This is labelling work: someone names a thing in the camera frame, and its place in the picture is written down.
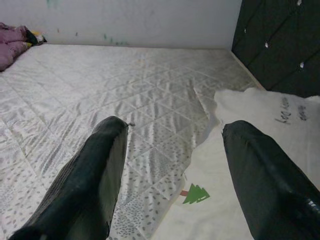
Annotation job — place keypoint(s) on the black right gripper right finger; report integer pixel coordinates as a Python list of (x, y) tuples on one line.
[(270, 195)]

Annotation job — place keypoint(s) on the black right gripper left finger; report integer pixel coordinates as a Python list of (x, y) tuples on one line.
[(82, 195)]

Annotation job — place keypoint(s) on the white pillow with tree print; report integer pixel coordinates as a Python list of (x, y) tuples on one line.
[(212, 162)]

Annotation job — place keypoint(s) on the purple cartoon print blanket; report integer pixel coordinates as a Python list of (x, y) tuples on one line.
[(10, 47)]

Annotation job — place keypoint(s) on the white quilted mattress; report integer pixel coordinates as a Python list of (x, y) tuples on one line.
[(100, 82)]

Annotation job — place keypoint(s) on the black tufted headboard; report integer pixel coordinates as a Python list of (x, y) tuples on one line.
[(275, 37)]

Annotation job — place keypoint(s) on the black yellow fabric piece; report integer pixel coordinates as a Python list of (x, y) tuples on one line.
[(35, 37)]

